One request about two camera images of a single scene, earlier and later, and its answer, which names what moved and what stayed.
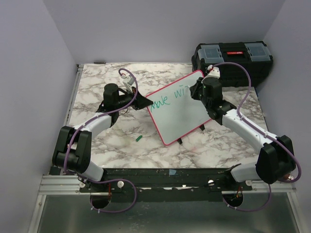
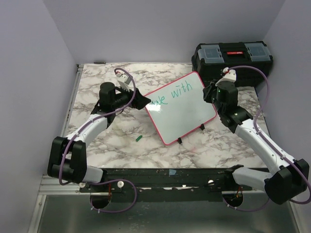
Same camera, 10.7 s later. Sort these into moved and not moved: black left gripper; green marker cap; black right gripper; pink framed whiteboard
Moved: black right gripper
Not moved: pink framed whiteboard; green marker cap; black left gripper
